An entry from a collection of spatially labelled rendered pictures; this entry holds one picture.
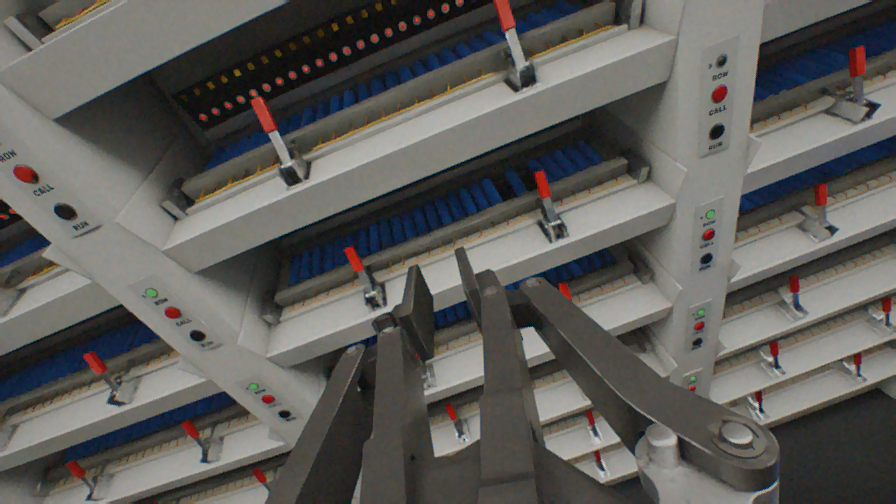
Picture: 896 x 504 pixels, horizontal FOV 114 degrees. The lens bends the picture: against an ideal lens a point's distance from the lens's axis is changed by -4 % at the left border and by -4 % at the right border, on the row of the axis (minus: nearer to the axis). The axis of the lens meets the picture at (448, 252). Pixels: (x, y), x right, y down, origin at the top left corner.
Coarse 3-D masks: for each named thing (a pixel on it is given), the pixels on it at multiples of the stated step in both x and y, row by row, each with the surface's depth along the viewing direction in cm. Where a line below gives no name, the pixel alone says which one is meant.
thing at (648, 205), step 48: (528, 144) 51; (624, 144) 46; (624, 192) 43; (672, 192) 40; (288, 240) 53; (528, 240) 43; (576, 240) 41; (336, 288) 48; (432, 288) 43; (240, 336) 41; (288, 336) 45; (336, 336) 44
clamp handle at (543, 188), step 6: (534, 174) 39; (540, 174) 39; (540, 180) 39; (546, 180) 39; (540, 186) 39; (546, 186) 39; (540, 192) 40; (546, 192) 40; (546, 198) 40; (546, 204) 40; (552, 204) 40; (546, 210) 40; (552, 210) 40; (552, 216) 41; (552, 222) 41
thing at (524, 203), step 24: (600, 168) 44; (624, 168) 44; (528, 192) 45; (552, 192) 44; (576, 192) 45; (480, 216) 45; (504, 216) 45; (408, 240) 46; (432, 240) 45; (384, 264) 47; (408, 264) 45; (288, 288) 48; (312, 288) 47
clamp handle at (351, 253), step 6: (348, 252) 41; (354, 252) 41; (348, 258) 41; (354, 258) 41; (354, 264) 41; (360, 264) 41; (354, 270) 41; (360, 270) 41; (360, 276) 42; (366, 276) 42; (366, 282) 42; (366, 288) 42; (372, 288) 42
